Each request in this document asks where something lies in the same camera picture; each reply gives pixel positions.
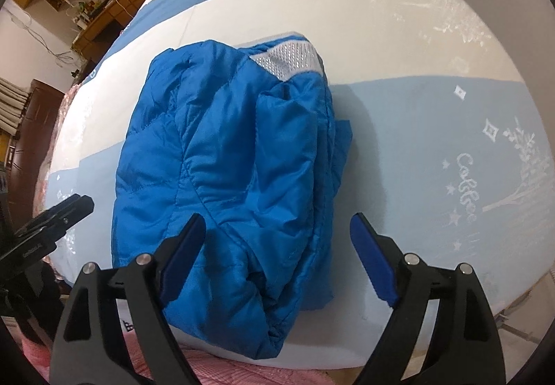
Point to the blue puffer jacket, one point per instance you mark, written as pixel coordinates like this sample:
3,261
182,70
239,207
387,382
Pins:
247,138

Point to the pink checkered clothing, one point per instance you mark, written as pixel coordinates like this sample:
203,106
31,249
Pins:
208,368

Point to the dark wooden cabinet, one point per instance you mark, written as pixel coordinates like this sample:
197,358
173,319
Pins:
27,152

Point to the blue white striped blanket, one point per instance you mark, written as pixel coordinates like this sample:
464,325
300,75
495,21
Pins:
450,157

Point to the wooden desk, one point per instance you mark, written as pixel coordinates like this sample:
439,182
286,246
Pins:
93,43

